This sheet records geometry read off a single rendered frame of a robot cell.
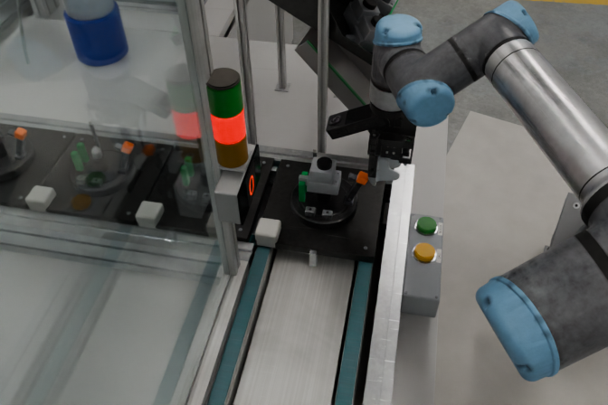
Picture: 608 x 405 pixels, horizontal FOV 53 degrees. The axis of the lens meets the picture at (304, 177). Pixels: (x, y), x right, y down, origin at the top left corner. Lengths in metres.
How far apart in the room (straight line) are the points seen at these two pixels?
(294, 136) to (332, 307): 0.57
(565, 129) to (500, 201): 0.74
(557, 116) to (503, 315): 0.26
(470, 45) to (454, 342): 0.60
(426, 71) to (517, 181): 0.71
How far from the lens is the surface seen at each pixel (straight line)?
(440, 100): 0.91
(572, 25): 4.00
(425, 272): 1.21
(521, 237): 1.45
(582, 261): 0.69
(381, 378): 1.10
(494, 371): 1.25
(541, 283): 0.69
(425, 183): 1.51
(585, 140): 0.78
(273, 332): 1.18
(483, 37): 0.92
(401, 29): 0.98
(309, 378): 1.13
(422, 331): 1.26
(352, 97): 1.36
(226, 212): 0.99
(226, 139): 0.92
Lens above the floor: 1.93
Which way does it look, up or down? 45 degrees down
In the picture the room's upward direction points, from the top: 1 degrees counter-clockwise
